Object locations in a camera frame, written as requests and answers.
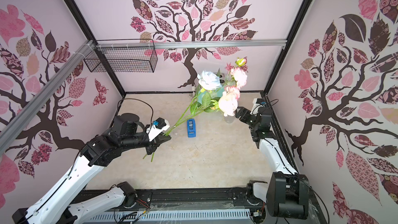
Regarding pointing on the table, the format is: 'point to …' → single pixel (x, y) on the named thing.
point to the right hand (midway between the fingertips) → (240, 108)
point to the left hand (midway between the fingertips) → (167, 139)
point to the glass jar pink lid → (229, 118)
